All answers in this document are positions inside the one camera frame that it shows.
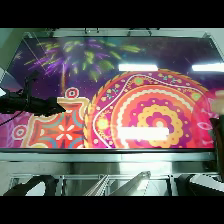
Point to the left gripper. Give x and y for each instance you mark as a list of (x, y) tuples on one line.
[(50, 106)]

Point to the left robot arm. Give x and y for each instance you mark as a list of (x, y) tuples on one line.
[(13, 101)]

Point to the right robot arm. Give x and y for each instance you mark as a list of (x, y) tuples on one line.
[(203, 186)]

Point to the silver frame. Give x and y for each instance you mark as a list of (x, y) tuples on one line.
[(110, 166)]

